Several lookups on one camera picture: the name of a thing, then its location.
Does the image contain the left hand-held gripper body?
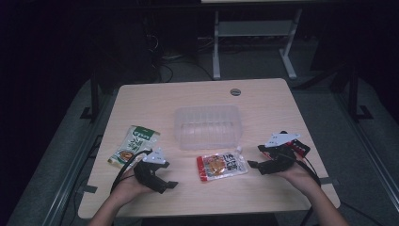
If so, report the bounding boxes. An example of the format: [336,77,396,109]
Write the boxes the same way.
[134,147,170,195]

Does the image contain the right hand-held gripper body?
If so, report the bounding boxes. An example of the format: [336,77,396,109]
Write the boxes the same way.
[258,130,311,176]

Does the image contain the green snack packet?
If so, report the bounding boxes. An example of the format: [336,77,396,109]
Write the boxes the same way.
[107,124,161,168]

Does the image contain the red snack packet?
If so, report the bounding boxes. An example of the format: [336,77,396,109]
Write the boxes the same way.
[196,151,249,183]

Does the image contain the clear plastic container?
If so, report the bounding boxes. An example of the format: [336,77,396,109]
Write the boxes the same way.
[173,105,244,152]

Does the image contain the person's left hand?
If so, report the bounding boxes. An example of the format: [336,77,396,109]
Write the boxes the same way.
[113,174,155,202]

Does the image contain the person's right hand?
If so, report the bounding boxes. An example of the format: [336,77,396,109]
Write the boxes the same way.
[276,157,317,191]

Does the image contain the grey tape strip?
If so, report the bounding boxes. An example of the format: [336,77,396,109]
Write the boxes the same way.
[319,177,341,186]
[76,185,99,195]

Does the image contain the black metal stand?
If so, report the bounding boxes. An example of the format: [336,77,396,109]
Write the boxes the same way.
[79,70,102,122]
[330,62,375,122]

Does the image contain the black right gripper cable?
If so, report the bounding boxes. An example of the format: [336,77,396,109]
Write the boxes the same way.
[293,153,323,226]

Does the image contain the aluminium floor rail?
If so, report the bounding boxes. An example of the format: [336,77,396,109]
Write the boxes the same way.
[39,90,119,226]
[332,92,399,205]

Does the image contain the black floor cables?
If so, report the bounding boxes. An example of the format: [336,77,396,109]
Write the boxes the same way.
[147,34,215,83]

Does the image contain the white metal table frame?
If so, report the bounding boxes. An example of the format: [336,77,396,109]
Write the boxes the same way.
[212,8,303,81]

